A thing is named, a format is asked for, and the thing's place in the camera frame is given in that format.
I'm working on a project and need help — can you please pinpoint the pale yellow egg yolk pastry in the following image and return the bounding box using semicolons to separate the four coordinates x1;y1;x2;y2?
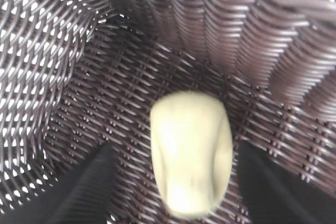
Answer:
149;90;234;221

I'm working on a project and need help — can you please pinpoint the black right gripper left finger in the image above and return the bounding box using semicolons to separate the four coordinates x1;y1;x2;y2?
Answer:
0;142;121;224

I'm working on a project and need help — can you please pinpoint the dark brown woven basket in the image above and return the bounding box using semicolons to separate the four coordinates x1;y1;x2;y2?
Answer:
0;0;336;224

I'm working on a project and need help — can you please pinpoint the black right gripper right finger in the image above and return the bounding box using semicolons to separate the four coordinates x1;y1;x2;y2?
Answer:
236;140;336;224

